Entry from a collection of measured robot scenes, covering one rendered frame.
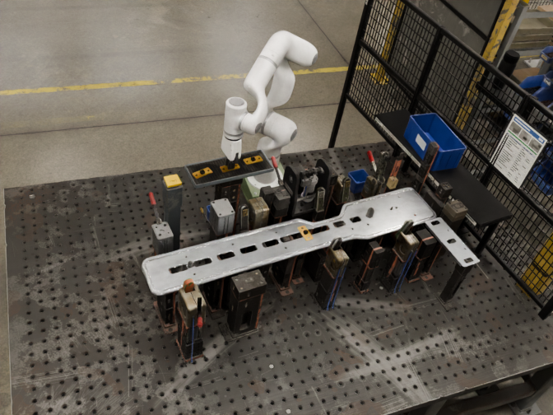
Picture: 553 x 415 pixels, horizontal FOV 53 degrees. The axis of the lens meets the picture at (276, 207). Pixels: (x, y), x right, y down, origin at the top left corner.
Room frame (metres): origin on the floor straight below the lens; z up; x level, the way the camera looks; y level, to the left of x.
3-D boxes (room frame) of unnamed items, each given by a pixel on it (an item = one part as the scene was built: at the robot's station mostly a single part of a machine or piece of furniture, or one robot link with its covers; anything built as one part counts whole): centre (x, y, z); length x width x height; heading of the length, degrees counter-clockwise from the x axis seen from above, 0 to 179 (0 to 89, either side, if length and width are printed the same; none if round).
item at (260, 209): (1.74, 0.08, 0.89); 0.13 x 0.11 x 0.38; 34
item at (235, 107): (1.85, 0.23, 1.44); 0.09 x 0.08 x 0.13; 66
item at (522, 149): (2.18, -1.05, 1.30); 0.23 x 0.02 x 0.31; 34
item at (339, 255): (1.59, -0.29, 0.87); 0.12 x 0.09 x 0.35; 34
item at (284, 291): (1.65, -0.08, 0.84); 0.17 x 0.06 x 0.29; 34
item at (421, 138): (2.43, -0.74, 1.10); 0.30 x 0.17 x 0.13; 27
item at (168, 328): (1.35, 0.38, 0.84); 0.18 x 0.06 x 0.29; 34
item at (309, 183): (1.92, -0.11, 0.94); 0.18 x 0.13 x 0.49; 124
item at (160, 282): (1.68, -0.13, 1.00); 1.38 x 0.22 x 0.02; 124
